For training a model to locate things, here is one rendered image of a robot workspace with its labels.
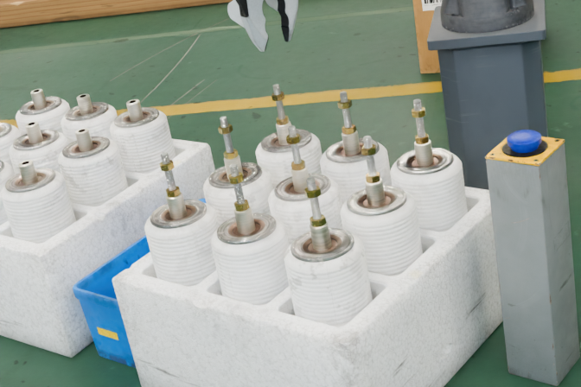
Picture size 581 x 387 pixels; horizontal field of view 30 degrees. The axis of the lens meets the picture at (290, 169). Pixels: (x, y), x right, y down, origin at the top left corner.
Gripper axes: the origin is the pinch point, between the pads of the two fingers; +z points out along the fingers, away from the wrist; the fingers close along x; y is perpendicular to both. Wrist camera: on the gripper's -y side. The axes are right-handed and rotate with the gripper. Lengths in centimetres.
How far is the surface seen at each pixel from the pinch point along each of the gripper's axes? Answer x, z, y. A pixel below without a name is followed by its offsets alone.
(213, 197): 7.6, 22.3, 11.1
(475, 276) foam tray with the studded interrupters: -13.3, 35.5, -16.0
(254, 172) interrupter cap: 1.0, 21.0, 10.1
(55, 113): 6, 22, 64
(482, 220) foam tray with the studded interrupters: -16.6, 28.9, -15.2
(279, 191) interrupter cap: 2.6, 21.0, 2.2
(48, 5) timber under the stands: -59, 41, 210
